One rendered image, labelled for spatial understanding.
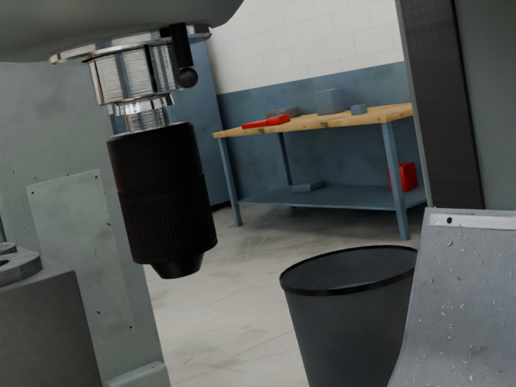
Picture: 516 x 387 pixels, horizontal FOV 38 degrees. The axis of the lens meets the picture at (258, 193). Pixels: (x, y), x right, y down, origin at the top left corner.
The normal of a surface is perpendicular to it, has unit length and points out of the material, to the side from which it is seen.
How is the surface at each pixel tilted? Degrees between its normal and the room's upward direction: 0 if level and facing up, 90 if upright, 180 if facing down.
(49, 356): 90
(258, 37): 90
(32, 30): 149
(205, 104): 90
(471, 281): 64
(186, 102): 90
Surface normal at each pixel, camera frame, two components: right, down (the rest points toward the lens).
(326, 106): -0.82, 0.24
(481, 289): -0.80, -0.20
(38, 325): 0.50, 0.04
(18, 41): -0.05, 0.95
